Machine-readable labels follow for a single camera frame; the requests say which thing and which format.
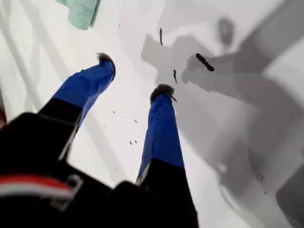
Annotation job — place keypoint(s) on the pale green T-shirt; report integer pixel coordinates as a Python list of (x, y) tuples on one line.
[(80, 12)]

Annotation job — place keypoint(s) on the thick black lint scrap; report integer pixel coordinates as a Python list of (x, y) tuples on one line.
[(204, 62)]

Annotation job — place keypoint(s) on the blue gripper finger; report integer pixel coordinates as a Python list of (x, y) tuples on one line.
[(90, 83), (162, 133)]

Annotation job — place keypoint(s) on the thin black lint scrap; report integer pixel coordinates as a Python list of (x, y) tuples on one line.
[(161, 36), (175, 76)]

